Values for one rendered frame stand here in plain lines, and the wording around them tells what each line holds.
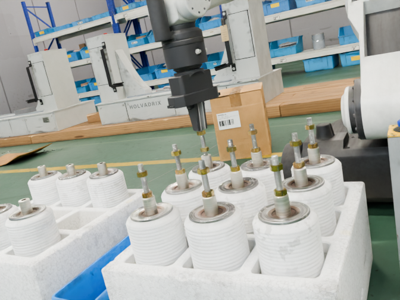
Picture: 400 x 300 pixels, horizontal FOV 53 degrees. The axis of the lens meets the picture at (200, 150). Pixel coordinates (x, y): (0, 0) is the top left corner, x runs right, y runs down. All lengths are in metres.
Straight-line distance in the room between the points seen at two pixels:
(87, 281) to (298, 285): 0.48
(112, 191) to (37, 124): 3.08
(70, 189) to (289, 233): 0.69
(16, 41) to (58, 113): 4.72
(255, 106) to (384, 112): 0.95
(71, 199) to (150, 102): 2.13
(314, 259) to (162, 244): 0.25
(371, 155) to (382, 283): 0.33
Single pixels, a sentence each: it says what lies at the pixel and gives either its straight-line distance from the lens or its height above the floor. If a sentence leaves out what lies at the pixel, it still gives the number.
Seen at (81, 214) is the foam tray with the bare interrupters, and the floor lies 0.17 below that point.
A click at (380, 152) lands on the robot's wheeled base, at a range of 1.09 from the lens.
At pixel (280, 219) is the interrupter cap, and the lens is 0.59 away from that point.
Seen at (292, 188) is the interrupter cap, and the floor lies 0.25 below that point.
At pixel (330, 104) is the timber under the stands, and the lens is 2.61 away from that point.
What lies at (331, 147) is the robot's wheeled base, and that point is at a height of 0.20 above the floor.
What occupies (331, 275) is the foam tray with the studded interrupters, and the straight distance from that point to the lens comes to 0.59.
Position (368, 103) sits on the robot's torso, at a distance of 0.94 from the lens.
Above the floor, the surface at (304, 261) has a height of 0.20.
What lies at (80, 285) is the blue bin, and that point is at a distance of 0.89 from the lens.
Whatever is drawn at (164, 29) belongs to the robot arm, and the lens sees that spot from 0.82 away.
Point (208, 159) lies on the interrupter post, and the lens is 0.89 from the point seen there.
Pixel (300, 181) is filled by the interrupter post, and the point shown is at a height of 0.26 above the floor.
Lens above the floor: 0.50
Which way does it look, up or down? 13 degrees down
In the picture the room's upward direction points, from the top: 12 degrees counter-clockwise
